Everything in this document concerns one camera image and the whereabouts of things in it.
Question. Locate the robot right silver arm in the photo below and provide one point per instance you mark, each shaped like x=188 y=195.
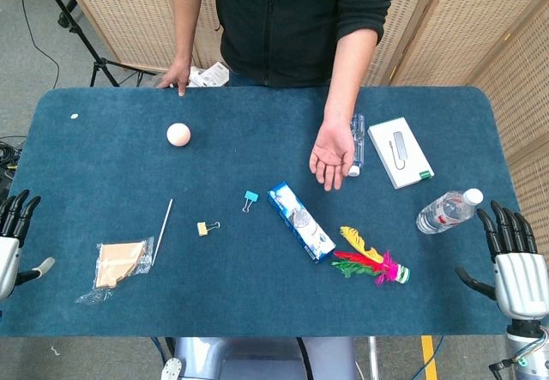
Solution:
x=521 y=348

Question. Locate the small clear water bottle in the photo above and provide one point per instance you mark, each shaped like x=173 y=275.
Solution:
x=357 y=144

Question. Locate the wooden pieces in plastic bag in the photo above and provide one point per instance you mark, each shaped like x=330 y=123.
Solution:
x=120 y=264

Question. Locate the robot grey torso base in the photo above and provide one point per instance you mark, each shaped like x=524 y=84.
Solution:
x=240 y=358

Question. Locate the blue table mat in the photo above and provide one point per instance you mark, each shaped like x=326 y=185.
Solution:
x=128 y=174

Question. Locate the person black jacket torso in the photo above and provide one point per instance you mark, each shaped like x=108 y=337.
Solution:
x=283 y=24

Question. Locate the blue binder clip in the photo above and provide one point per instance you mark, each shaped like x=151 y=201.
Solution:
x=249 y=199

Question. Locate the robot right five-finger hand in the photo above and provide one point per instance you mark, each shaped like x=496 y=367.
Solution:
x=517 y=277

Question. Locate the white USB hub box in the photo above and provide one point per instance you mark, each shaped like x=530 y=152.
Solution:
x=400 y=152

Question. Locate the thin wooden stick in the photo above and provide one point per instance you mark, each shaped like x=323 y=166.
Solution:
x=162 y=231

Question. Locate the large clear water bottle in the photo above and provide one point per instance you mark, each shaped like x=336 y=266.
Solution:
x=446 y=212

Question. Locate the person open palm hand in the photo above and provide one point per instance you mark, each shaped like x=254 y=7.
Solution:
x=333 y=152

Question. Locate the person forearm of open hand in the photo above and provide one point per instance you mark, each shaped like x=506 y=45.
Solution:
x=348 y=77

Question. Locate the blue white rectangular package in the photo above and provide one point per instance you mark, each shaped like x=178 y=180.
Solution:
x=300 y=221

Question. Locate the person hand resting on table edge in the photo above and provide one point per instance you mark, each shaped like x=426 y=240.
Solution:
x=176 y=77

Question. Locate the robot left five-finger hand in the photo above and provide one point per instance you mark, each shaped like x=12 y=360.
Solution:
x=9 y=243

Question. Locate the colourful feather shuttlecock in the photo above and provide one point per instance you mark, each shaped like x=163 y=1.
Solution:
x=373 y=262

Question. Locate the person forearm of resting hand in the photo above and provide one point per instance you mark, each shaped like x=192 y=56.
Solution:
x=186 y=24

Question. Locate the black tripod stand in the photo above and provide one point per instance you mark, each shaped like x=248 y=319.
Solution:
x=81 y=32

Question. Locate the yellow binder clip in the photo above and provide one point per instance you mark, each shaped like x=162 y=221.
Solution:
x=205 y=228

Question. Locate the white printed packet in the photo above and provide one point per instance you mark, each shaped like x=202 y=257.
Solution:
x=210 y=75

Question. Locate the peach ball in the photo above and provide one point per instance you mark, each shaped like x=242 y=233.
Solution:
x=178 y=134

